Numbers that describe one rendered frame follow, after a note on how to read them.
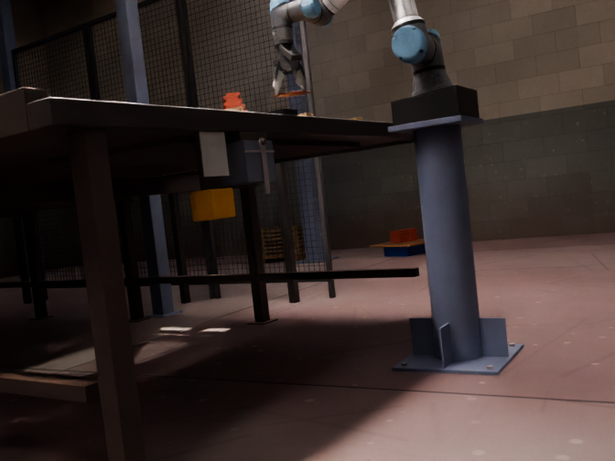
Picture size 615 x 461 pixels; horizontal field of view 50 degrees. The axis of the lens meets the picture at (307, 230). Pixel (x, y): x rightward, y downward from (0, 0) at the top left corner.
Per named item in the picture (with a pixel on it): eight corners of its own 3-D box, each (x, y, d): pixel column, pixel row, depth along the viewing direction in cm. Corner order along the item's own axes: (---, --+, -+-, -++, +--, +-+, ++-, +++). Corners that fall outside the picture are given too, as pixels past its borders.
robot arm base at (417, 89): (461, 91, 241) (457, 65, 241) (442, 90, 230) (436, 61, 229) (426, 101, 251) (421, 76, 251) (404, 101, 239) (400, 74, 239)
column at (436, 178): (523, 347, 252) (501, 116, 247) (498, 375, 219) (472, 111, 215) (428, 345, 271) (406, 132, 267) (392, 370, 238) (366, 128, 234)
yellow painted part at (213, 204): (236, 217, 181) (226, 130, 180) (214, 219, 173) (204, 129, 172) (214, 219, 185) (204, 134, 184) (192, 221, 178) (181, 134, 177)
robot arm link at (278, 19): (284, -6, 245) (264, 0, 249) (287, 25, 246) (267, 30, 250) (294, -1, 252) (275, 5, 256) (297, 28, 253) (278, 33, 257)
